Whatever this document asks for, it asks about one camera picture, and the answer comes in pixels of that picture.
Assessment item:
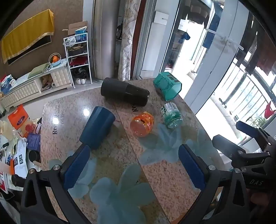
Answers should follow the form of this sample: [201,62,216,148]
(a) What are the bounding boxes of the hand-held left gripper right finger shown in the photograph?
[178,144,251,224]

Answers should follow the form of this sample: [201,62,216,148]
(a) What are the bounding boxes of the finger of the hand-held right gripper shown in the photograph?
[212,134,270,173]
[236,121,276,151]

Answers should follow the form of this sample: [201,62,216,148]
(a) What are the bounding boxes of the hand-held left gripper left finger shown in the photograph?
[20,143,91,224]

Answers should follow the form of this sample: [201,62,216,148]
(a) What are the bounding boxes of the dark blue cup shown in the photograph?
[79,106,116,150]

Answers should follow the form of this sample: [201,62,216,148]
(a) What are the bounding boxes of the clear green patterned cup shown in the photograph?
[161,102,183,129]

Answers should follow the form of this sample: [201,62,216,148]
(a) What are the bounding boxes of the orange transparent cup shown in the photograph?
[130,111,155,137]

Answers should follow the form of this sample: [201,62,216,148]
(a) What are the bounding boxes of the teal hexagonal cup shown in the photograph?
[153,72,182,101]

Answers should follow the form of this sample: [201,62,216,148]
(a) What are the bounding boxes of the black tumbler cup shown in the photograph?
[101,77,150,106]

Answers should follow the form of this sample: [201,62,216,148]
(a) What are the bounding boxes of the green potted plant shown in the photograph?
[249,115,268,130]

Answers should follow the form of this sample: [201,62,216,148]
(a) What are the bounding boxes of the red object outside window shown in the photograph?
[264,100,276,119]

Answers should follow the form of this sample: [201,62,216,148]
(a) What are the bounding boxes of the balcony metal railing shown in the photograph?
[219,58,276,127]

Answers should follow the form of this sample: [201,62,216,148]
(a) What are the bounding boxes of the small black jar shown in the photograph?
[28,150,41,163]

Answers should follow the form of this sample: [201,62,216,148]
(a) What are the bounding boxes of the dark blue booklet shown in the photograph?
[26,133,41,151]

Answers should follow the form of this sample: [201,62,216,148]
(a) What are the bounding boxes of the white printed papers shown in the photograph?
[5,138,28,190]

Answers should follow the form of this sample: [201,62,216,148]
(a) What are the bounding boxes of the orange box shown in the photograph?
[8,105,33,138]

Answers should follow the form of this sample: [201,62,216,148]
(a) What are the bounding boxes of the white tufted cabinet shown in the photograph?
[0,59,73,109]

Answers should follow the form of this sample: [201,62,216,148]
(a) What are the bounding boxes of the pair of black shoes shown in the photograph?
[72,68,88,79]

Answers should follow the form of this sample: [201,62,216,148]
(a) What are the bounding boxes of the green folded cloth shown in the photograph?
[28,63,52,78]

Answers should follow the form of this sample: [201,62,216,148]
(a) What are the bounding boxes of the hanging dark blue garment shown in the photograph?
[202,1,225,49]

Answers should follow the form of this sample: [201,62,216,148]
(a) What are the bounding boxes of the blue and white box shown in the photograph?
[0,74,17,94]

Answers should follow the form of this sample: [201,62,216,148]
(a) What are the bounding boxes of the white metal shelf rack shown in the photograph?
[63,32,93,88]

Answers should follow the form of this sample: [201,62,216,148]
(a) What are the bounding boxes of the bowl of oranges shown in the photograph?
[49,53,62,67]

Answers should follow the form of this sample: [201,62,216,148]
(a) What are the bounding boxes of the small hanging blue garment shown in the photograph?
[178,31,191,43]

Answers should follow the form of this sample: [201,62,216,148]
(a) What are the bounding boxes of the white plastic bag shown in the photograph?
[63,36,77,47]

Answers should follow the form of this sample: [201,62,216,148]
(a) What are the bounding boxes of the black television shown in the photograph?
[7,34,52,65]

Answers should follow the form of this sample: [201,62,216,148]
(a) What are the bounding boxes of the grey standing air conditioner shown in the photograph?
[92,0,120,83]

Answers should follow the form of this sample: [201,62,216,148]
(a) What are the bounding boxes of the blue tissue packet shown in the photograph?
[75,28,88,42]

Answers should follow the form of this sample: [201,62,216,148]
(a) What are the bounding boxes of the beige patterned curtain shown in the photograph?
[117,0,141,82]

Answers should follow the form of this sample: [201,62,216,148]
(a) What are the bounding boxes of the cardboard box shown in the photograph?
[68,21,88,36]

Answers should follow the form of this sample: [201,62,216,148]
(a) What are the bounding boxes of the yellow cloth with gold trim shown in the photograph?
[1,9,55,64]

